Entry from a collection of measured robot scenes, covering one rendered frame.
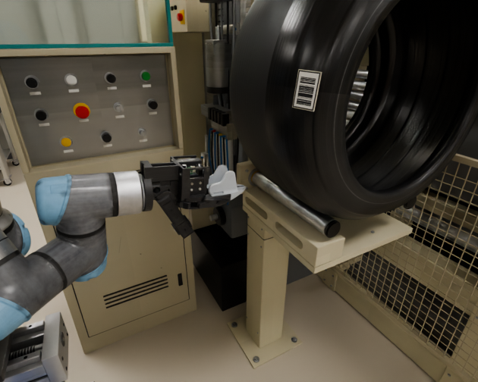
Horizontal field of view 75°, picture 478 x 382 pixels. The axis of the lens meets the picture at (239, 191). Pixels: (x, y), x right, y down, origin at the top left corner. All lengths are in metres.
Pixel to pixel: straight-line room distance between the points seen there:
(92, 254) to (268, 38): 0.48
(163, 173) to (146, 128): 0.72
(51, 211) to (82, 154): 0.74
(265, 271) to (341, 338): 0.60
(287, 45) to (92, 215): 0.42
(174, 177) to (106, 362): 1.24
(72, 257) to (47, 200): 0.10
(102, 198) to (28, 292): 0.16
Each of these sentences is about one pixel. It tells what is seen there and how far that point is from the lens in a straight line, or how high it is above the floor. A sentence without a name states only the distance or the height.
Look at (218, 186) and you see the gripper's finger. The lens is 0.59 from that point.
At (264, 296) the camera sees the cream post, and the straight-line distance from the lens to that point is 1.37.
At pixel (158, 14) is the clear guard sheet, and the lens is 1.22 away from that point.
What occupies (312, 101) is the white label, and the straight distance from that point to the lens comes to 0.53.
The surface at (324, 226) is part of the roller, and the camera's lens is 0.74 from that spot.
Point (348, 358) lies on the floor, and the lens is 1.66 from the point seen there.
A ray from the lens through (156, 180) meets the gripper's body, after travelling 0.55.
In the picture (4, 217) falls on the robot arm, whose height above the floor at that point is 0.96.
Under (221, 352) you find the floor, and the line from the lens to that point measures 1.61.
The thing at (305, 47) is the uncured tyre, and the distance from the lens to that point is 0.55.
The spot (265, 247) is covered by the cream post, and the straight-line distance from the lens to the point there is 1.20.
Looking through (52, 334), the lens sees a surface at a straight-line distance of 0.91.
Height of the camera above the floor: 1.30
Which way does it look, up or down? 27 degrees down
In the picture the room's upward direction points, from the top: straight up
